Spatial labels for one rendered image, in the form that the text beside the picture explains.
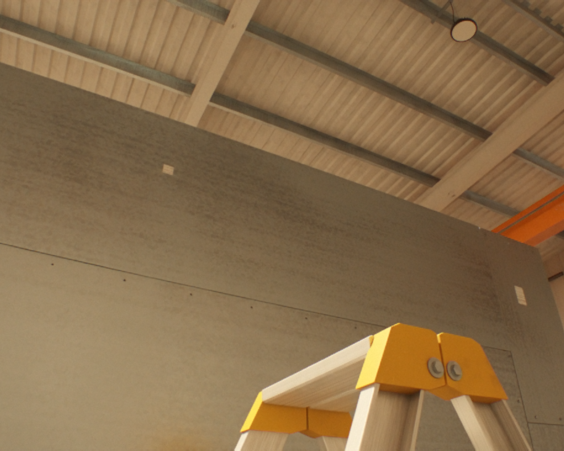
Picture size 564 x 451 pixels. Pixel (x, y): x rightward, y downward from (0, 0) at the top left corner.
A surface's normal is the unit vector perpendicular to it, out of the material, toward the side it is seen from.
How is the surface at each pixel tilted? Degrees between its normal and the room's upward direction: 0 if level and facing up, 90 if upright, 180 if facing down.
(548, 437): 90
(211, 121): 176
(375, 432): 88
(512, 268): 90
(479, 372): 90
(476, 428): 114
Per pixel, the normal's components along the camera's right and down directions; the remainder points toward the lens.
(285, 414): 0.47, -0.48
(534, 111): -0.89, -0.25
